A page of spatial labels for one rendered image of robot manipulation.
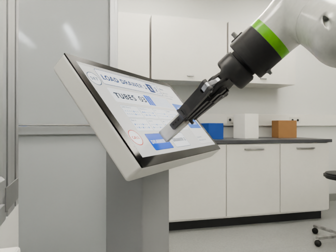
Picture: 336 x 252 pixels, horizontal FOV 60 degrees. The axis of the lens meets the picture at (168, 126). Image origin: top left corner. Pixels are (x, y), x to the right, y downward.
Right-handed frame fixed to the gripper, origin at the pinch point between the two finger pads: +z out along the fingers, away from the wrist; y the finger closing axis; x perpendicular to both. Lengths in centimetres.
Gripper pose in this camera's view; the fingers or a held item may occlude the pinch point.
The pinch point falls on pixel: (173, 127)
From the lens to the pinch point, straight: 66.2
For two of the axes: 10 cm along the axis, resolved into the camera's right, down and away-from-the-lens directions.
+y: -4.4, 0.0, -9.0
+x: 5.8, 7.7, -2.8
